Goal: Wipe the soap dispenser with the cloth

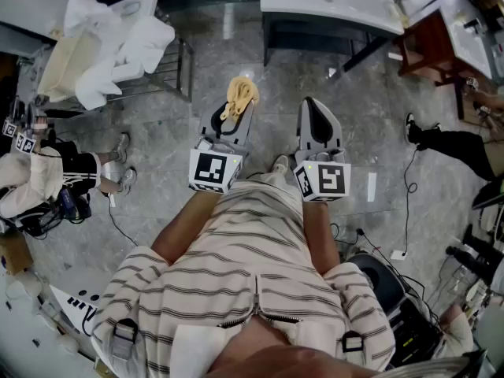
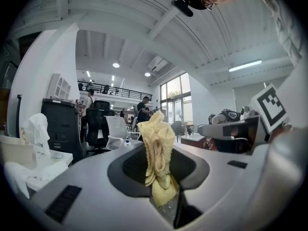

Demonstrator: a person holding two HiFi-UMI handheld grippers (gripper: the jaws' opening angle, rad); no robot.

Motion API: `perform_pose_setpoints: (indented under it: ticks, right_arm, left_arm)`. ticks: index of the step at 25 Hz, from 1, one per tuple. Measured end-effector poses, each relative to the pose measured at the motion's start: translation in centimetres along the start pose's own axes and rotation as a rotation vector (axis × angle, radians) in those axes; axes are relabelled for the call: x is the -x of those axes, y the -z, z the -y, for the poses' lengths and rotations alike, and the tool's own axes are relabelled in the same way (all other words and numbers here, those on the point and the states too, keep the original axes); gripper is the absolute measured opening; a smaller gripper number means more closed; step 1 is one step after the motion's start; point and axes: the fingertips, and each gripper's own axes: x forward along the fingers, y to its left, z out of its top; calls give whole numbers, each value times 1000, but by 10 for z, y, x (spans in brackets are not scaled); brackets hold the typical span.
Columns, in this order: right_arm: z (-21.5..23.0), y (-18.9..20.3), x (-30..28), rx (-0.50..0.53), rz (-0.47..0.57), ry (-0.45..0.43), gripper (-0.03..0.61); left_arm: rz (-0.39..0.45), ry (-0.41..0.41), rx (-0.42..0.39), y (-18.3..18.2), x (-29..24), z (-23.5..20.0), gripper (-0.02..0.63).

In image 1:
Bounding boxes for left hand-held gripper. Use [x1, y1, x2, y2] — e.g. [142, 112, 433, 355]
[187, 98, 255, 195]

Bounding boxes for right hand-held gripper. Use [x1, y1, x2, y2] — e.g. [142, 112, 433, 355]
[292, 96, 352, 203]

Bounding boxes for yellow cloth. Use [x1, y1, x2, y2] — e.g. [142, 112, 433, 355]
[219, 76, 261, 124]

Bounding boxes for person's left forearm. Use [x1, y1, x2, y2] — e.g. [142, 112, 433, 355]
[151, 189, 224, 267]

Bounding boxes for person's right forearm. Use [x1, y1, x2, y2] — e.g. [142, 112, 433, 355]
[301, 198, 342, 277]

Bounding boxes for person's grey shoe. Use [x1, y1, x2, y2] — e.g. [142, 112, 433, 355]
[271, 154, 291, 175]

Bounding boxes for metal rack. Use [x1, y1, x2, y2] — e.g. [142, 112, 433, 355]
[106, 33, 196, 104]

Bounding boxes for pile of white towels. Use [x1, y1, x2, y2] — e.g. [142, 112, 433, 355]
[62, 0, 176, 112]

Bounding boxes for person's striped shirt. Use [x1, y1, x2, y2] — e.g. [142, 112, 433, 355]
[90, 177, 397, 378]

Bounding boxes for white washbasin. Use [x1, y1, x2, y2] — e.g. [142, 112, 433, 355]
[259, 0, 406, 74]

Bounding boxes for red-brown wooden cabinet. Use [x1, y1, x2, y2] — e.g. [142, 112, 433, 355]
[397, 8, 493, 120]

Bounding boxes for white fixture with lit panel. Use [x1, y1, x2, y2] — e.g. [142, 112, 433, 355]
[106, 0, 161, 19]

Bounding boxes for black round stool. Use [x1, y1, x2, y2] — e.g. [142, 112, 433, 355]
[348, 252, 406, 314]

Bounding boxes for cream plastic tub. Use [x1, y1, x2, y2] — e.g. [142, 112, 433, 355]
[37, 33, 103, 104]

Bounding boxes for small white sink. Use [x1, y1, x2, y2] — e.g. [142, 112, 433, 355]
[439, 0, 497, 80]

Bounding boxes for white panel with black marks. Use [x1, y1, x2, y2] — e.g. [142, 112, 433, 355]
[49, 283, 99, 336]

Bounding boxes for grey shoulder strap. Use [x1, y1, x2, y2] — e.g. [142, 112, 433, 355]
[111, 318, 139, 369]
[340, 330, 364, 354]

